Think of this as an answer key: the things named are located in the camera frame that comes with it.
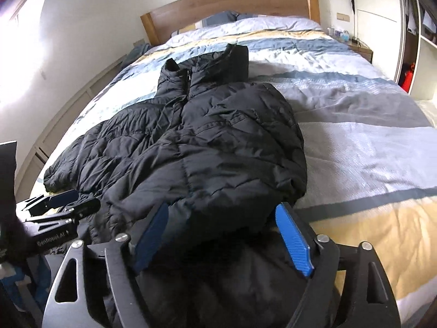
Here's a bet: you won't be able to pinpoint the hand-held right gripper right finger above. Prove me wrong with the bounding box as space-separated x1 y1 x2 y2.
275 202 402 328

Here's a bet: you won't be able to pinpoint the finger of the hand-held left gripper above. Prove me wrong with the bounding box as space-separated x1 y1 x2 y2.
17 189 81 213
25 198 102 224

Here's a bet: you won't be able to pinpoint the wooden nightstand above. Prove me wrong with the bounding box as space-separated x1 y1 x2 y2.
346 39 374 64

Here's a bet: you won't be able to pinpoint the blue-grey pillow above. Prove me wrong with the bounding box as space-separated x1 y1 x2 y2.
201 11 260 28

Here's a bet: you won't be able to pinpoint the red bag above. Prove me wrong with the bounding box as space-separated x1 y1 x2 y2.
398 62 416 93

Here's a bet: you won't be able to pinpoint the bed with striped duvet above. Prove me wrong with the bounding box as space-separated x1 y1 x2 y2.
43 27 437 328

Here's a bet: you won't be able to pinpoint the white pillow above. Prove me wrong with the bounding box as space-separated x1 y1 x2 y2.
171 15 323 40

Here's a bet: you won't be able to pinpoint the black puffer jacket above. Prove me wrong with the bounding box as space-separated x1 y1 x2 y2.
44 44 342 328

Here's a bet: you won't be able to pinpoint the hanging clothes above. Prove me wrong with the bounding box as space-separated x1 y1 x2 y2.
400 0 437 43

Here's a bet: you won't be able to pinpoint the white wardrobe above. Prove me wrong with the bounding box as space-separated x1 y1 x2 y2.
352 0 437 100

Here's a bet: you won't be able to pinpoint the low beige cabinet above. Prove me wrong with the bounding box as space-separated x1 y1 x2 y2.
15 56 128 206

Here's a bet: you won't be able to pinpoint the wooden bed headboard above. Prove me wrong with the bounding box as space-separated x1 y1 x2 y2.
140 0 321 46

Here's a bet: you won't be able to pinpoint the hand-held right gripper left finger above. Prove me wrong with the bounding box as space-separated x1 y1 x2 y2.
41 201 171 328

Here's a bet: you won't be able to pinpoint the grey-blue cloth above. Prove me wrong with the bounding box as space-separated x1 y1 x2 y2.
127 43 151 66

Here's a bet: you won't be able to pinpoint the small bottles on nightstand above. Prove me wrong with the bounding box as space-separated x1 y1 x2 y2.
327 27 352 44

